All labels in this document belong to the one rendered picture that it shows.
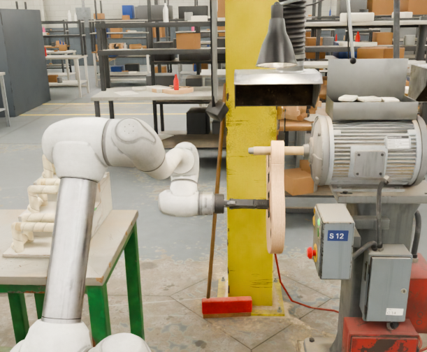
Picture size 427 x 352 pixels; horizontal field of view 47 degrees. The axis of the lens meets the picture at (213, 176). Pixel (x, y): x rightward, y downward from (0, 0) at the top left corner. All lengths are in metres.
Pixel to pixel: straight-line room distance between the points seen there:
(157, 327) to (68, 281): 1.71
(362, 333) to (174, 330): 1.34
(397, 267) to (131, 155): 1.01
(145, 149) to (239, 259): 1.75
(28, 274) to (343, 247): 1.02
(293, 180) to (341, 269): 2.45
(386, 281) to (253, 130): 1.20
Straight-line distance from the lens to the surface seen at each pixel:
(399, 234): 1.89
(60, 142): 1.37
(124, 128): 1.28
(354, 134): 1.73
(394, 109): 1.76
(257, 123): 2.66
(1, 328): 3.25
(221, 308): 3.00
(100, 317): 1.73
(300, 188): 4.07
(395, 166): 1.78
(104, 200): 2.05
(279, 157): 1.72
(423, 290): 2.02
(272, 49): 1.61
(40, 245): 1.89
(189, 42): 5.80
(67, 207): 1.34
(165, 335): 2.93
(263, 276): 3.00
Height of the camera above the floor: 1.72
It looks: 18 degrees down
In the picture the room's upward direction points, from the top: 1 degrees counter-clockwise
